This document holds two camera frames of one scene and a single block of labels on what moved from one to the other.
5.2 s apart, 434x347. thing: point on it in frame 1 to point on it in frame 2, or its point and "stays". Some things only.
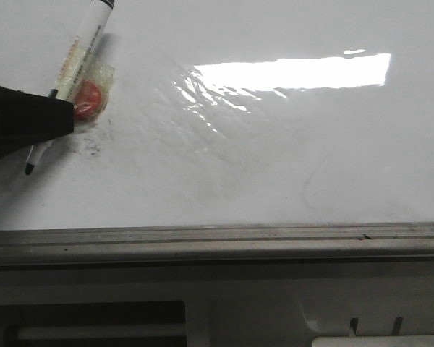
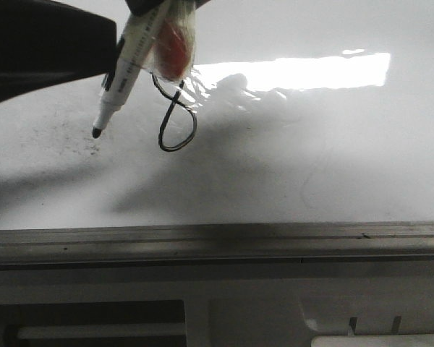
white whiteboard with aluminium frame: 243,135 stays
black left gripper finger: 15,119 to 33,44
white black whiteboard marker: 77,64 to 140,33
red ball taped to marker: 92,91 to 173,53
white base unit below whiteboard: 218,307 stays
